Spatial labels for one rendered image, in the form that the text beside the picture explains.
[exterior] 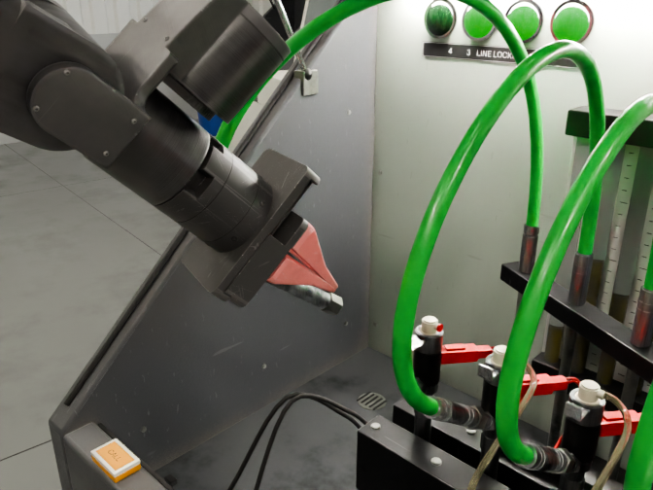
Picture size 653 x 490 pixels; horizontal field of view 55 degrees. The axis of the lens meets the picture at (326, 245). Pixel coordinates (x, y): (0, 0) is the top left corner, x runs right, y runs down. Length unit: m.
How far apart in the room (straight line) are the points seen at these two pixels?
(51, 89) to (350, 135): 0.68
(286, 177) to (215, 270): 0.08
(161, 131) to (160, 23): 0.06
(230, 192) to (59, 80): 0.12
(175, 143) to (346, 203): 0.62
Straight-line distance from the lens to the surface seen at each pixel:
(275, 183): 0.42
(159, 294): 0.79
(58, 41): 0.32
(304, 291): 0.64
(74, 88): 0.32
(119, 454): 0.73
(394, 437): 0.69
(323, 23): 0.58
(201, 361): 0.87
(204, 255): 0.43
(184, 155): 0.37
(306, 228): 0.41
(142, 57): 0.36
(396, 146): 0.96
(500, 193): 0.88
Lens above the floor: 1.41
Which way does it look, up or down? 22 degrees down
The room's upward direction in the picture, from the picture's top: straight up
